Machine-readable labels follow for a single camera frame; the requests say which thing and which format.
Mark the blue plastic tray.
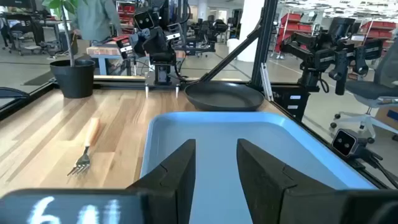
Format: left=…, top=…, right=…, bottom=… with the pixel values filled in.
left=139, top=111, right=379, bottom=224

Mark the red storage bin rack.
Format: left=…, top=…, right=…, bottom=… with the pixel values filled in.
left=360, top=20, right=397, bottom=40
left=273, top=12, right=313, bottom=54

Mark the wooden-handled metal fork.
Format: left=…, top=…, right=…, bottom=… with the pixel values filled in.
left=67, top=117, right=101, bottom=177

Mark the wooden workbench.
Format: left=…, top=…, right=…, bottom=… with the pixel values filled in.
left=86, top=43, right=133, bottom=76

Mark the person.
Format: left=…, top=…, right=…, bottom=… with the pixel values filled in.
left=70, top=0, right=123, bottom=43

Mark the white round pillar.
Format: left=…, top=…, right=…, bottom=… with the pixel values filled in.
left=238, top=0, right=265, bottom=63

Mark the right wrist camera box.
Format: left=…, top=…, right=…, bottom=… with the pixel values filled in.
left=133, top=10, right=155, bottom=31

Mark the grey office chair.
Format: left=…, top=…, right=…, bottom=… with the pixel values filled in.
left=329, top=37, right=398, bottom=142

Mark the black round plate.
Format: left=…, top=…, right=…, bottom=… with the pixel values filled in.
left=184, top=80, right=265, bottom=112

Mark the black frame bracket hook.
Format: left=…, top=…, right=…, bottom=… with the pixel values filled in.
left=0, top=86, right=30, bottom=100

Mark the green potted plant black pot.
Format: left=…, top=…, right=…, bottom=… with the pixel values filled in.
left=42, top=0, right=96, bottom=100

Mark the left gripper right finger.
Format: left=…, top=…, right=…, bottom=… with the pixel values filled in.
left=236, top=138, right=336, bottom=224

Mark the black table-level camera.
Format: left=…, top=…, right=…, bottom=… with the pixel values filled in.
left=331, top=128, right=361, bottom=158

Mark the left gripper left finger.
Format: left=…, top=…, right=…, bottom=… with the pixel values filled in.
left=126, top=138, right=197, bottom=224

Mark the black control box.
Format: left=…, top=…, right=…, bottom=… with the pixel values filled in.
left=271, top=84, right=312, bottom=123

